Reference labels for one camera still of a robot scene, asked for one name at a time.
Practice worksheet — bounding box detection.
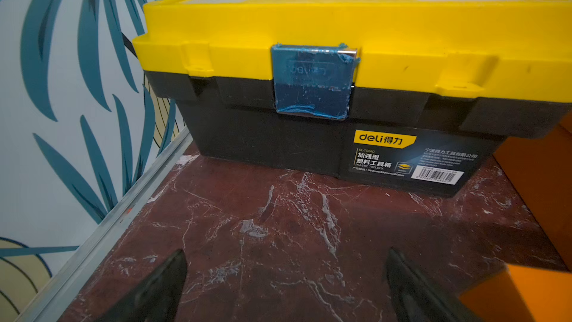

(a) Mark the yellow black plastic toolbox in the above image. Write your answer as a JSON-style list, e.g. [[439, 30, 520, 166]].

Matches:
[[133, 0, 571, 197]]

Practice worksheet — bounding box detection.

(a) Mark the large orange shoebox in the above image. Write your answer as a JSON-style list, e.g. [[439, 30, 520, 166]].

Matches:
[[460, 265, 571, 321]]

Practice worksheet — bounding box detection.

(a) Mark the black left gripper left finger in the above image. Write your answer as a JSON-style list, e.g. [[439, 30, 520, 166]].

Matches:
[[97, 249, 188, 322]]

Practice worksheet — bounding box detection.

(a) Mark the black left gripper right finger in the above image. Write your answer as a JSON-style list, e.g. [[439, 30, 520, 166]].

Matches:
[[386, 247, 481, 321]]

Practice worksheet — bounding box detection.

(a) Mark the small orange shoebox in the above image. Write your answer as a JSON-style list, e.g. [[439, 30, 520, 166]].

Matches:
[[495, 115, 571, 268]]

